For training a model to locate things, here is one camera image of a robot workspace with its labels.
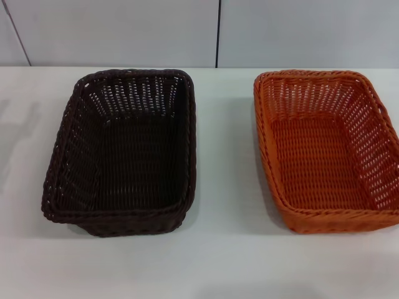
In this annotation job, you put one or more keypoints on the dark brown woven basket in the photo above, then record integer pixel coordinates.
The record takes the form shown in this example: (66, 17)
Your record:
(131, 162)

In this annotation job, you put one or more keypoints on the orange woven basket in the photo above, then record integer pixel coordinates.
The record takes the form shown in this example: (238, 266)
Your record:
(315, 155)

